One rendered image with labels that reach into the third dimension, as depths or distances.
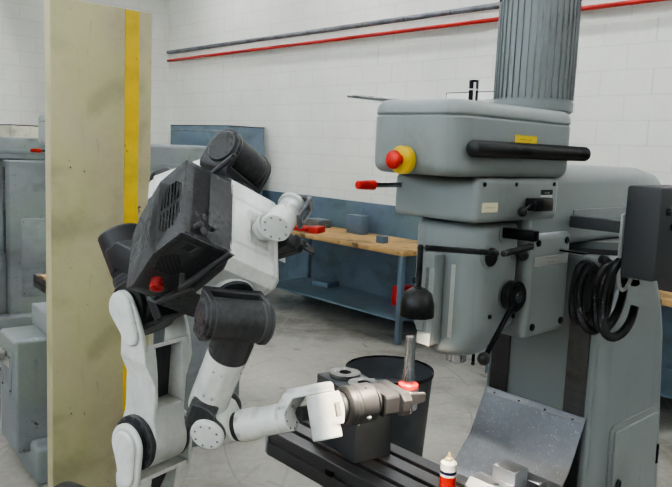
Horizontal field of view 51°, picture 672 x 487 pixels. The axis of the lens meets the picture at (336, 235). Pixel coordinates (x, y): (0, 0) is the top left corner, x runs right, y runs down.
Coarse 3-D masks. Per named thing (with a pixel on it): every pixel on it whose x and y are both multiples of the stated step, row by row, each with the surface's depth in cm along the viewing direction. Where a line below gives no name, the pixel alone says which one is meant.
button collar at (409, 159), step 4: (396, 148) 150; (400, 148) 149; (404, 148) 148; (408, 148) 148; (400, 152) 149; (404, 152) 148; (408, 152) 148; (412, 152) 148; (404, 156) 149; (408, 156) 148; (412, 156) 148; (404, 160) 149; (408, 160) 148; (412, 160) 148; (404, 164) 149; (408, 164) 148; (412, 164) 148; (396, 168) 150; (400, 168) 150; (404, 168) 149; (408, 168) 148; (412, 168) 149; (396, 172) 151; (400, 172) 150; (404, 172) 149; (408, 172) 150
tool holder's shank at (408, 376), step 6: (408, 336) 164; (414, 336) 164; (408, 342) 163; (414, 342) 163; (408, 348) 163; (414, 348) 163; (408, 354) 163; (414, 354) 164; (408, 360) 163; (414, 360) 164; (408, 366) 164; (414, 366) 164; (408, 372) 164; (414, 372) 164; (402, 378) 165; (408, 378) 164; (414, 378) 164
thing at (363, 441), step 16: (336, 368) 207; (352, 368) 208; (336, 384) 197; (352, 432) 190; (368, 432) 191; (384, 432) 194; (336, 448) 198; (352, 448) 191; (368, 448) 192; (384, 448) 195
